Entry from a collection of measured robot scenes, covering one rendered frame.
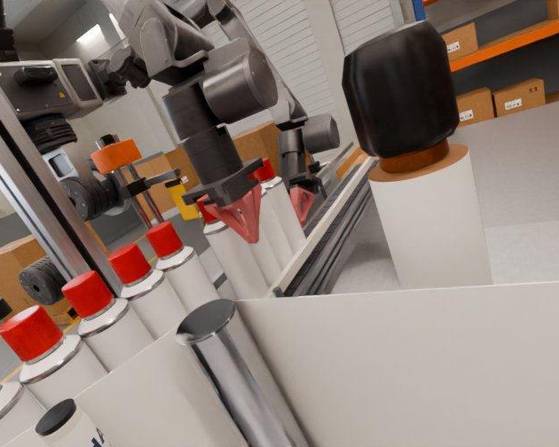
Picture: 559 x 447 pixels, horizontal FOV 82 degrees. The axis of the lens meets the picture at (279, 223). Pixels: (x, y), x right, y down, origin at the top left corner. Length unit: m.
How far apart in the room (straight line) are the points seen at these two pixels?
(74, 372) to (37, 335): 0.04
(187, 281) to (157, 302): 0.05
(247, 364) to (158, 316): 0.20
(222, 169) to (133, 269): 0.15
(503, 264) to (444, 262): 0.18
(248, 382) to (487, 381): 0.12
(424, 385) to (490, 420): 0.03
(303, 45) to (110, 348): 4.74
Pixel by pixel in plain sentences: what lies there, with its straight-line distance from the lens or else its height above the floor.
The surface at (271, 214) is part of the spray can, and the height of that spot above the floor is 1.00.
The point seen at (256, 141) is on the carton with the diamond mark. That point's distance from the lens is 0.94.
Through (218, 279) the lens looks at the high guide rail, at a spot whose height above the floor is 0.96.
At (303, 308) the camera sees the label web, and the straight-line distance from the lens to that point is 0.18.
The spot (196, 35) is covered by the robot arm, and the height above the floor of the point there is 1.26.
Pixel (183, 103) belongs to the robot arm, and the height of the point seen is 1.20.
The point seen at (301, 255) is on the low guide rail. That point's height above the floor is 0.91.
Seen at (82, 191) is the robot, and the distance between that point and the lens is 1.11.
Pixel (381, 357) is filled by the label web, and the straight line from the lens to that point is 0.19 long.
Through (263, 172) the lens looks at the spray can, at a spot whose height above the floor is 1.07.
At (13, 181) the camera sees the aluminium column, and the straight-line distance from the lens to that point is 0.49.
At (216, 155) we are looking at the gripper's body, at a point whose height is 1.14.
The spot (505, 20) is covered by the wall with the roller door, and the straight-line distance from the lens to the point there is 4.88.
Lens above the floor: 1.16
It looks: 19 degrees down
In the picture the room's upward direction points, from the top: 23 degrees counter-clockwise
